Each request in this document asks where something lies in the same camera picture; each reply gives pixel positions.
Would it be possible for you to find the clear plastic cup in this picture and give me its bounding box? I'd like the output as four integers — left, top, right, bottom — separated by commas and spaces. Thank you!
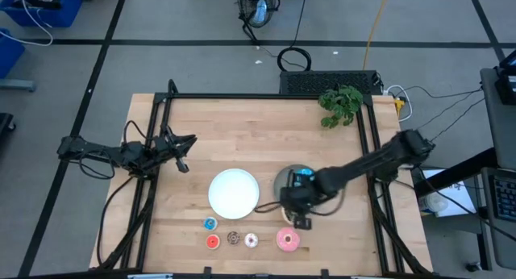
418, 191, 449, 214

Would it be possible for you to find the green potted plant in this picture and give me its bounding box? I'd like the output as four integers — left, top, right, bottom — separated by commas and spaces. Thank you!
317, 84, 364, 130

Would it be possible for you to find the black aluminium table frame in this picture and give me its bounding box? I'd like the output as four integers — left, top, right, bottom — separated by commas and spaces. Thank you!
89, 79, 435, 279

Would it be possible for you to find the yellow power cable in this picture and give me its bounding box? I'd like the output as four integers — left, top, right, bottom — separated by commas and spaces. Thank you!
361, 0, 393, 71

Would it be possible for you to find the black computer monitor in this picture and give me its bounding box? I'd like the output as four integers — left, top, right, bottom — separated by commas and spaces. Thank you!
494, 48, 516, 106

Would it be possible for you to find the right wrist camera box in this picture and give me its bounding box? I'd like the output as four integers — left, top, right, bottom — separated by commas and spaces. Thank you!
293, 215, 314, 231

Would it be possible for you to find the white plate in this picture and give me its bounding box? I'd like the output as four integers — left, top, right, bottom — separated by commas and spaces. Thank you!
207, 168, 260, 221

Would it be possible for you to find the large blue donut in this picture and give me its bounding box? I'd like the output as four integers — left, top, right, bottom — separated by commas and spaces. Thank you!
291, 168, 317, 188

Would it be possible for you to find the white cable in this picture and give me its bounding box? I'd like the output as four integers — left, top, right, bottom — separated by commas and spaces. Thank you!
0, 0, 55, 48

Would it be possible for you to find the large pink donut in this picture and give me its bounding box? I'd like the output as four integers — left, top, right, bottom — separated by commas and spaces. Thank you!
276, 227, 301, 253

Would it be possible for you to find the black perforated computer case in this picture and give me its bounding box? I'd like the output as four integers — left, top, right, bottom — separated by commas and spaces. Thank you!
278, 69, 385, 96

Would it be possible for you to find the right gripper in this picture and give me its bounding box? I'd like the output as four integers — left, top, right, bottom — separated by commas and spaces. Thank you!
279, 181, 323, 218

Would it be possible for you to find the black floor fan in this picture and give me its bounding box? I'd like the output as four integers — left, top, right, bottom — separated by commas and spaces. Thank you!
235, 0, 281, 31

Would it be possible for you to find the grey plate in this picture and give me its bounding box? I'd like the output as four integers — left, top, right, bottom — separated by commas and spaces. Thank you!
273, 163, 319, 204

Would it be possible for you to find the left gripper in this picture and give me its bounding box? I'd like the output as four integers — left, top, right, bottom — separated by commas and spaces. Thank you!
152, 132, 198, 164

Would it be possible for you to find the black coiled cable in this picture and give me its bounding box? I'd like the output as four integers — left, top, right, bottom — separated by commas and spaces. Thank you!
276, 0, 314, 73

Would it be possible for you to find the small white sprinkled donut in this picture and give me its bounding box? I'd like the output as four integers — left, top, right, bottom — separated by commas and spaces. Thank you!
243, 232, 260, 249

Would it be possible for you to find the blue storage bin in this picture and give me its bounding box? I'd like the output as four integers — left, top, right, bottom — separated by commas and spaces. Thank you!
0, 0, 84, 29
0, 27, 27, 80

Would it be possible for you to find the white paper sheet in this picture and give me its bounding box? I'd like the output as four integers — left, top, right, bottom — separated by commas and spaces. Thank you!
418, 168, 481, 219

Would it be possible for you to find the black keyboard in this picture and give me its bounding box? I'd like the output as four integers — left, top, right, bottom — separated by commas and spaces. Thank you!
492, 174, 516, 223

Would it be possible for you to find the grey office desk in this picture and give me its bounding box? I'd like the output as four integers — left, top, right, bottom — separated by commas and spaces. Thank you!
481, 167, 516, 271
479, 67, 516, 171

